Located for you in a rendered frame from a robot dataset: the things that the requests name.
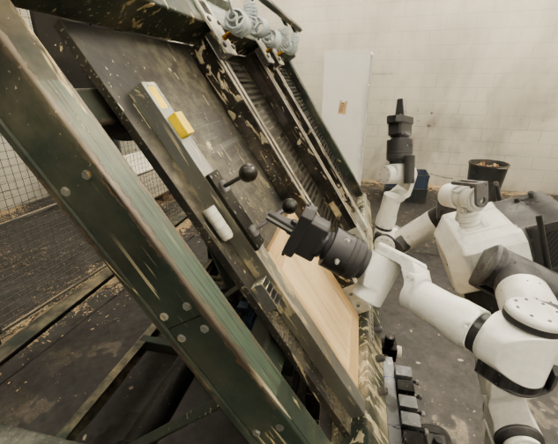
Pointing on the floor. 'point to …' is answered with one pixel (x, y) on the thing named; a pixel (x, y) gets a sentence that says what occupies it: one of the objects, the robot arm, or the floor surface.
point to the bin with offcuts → (489, 167)
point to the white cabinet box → (347, 102)
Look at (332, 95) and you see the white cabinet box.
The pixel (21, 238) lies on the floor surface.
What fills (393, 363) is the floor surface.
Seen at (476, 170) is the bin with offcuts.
